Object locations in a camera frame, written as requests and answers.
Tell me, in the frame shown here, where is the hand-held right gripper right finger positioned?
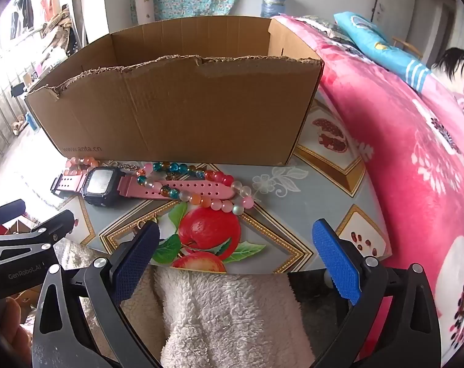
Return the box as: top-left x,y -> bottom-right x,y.
312,218 -> 441,368

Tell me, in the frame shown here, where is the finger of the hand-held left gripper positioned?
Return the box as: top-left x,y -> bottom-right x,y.
0,198 -> 27,226
0,209 -> 77,253

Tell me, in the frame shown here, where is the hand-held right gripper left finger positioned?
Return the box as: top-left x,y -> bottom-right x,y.
32,220 -> 161,368

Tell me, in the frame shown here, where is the black and pink wristwatch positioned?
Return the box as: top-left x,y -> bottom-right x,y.
50,167 -> 234,207

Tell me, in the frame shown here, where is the orange and pink bead bracelet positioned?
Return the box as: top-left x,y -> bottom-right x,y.
65,156 -> 102,177

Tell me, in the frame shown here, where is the multicolour bead bracelet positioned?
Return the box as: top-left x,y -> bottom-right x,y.
135,161 -> 255,215

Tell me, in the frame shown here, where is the brown cardboard box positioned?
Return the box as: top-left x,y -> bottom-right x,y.
25,15 -> 324,166

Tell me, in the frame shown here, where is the person's left hand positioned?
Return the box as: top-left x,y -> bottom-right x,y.
0,297 -> 34,368

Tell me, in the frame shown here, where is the metal balcony railing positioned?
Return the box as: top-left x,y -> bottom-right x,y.
0,57 -> 29,169

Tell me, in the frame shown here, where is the white fleece garment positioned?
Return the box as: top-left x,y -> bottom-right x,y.
59,238 -> 317,368

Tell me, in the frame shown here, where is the pink floral blanket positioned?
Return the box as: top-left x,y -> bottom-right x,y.
272,15 -> 464,368

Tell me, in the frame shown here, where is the pile of clothes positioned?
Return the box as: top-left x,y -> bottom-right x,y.
44,6 -> 79,52

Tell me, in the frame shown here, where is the black hanging jacket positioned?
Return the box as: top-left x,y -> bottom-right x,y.
10,0 -> 35,39

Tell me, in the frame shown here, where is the blue cartoon pillow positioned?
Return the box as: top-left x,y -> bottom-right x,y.
333,11 -> 434,93

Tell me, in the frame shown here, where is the wooden chair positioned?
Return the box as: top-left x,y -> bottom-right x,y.
393,36 -> 424,60

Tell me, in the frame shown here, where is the doll with black hair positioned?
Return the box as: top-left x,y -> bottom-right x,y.
433,46 -> 464,104

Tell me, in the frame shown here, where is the white patterned roll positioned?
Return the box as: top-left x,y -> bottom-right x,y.
134,0 -> 155,25

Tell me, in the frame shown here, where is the blue water dispenser bottle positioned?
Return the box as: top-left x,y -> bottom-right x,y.
262,0 -> 288,18

